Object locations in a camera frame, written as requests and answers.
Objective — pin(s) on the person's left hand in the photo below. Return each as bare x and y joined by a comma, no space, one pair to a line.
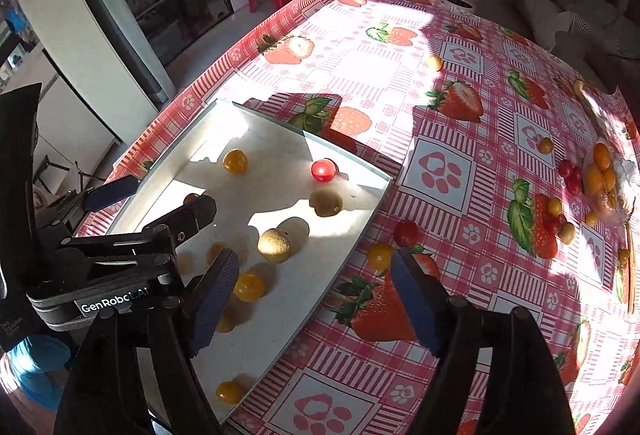
35,365

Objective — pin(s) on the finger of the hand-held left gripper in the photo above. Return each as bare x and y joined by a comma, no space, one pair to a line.
185,215
110,195

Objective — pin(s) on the red cherry tomato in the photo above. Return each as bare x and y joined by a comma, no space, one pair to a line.
552,225
406,233
565,167
574,187
323,169
577,174

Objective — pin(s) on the white sofa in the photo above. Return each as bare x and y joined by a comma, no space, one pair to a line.
565,15

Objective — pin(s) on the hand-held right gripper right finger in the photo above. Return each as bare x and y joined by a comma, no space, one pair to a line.
415,300

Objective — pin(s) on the pink strawberry print tablecloth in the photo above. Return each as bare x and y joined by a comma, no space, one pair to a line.
450,125

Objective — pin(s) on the yellow banana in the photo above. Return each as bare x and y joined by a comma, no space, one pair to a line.
581,89

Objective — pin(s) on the grey rectangular tray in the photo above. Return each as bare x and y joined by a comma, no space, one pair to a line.
280,150

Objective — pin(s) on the wooden chopsticks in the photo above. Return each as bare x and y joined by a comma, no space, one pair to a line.
631,275

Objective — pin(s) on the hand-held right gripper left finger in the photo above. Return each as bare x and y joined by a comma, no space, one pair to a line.
215,300

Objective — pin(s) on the clear glass bowl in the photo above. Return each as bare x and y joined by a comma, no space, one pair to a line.
625,185

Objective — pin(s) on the brown longan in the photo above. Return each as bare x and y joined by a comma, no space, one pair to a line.
274,245
566,233
190,198
326,203

